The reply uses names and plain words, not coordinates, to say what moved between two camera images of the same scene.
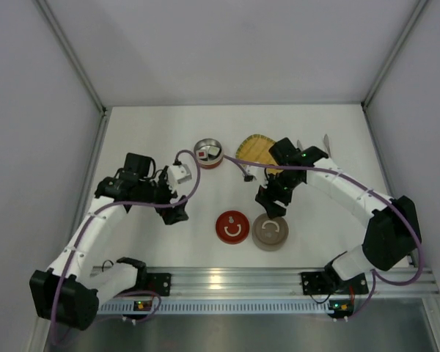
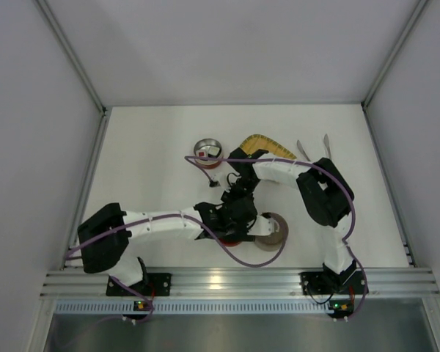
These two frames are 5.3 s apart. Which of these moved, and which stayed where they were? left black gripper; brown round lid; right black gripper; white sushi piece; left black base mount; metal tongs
Moved: right black gripper; left black gripper
Stayed: metal tongs; brown round lid; white sushi piece; left black base mount
